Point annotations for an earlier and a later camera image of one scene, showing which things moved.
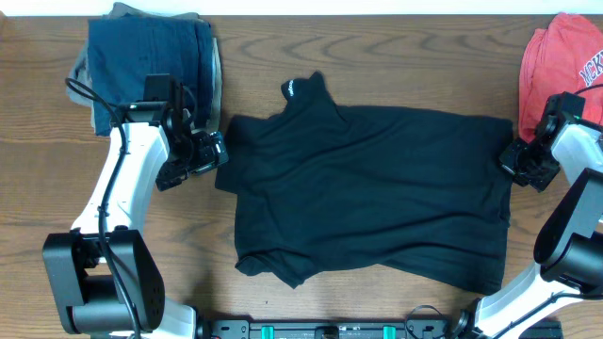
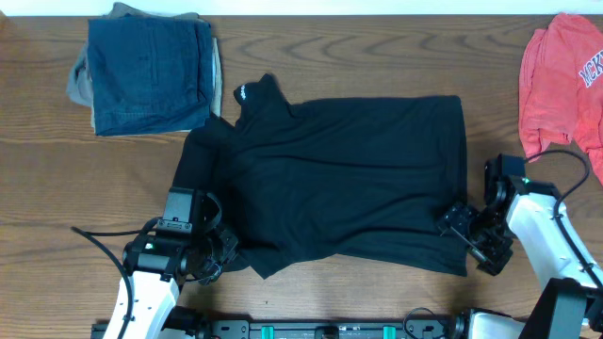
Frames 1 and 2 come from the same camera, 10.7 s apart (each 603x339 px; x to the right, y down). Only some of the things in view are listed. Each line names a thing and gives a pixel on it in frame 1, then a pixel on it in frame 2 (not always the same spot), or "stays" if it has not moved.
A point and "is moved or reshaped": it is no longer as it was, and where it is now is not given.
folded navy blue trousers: [123, 51] stays
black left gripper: [189, 166] → [226, 242]
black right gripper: [526, 166] → [458, 220]
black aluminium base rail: [334, 329] stays
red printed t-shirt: [564, 56] stays
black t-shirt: [401, 191] is moved or reshaped
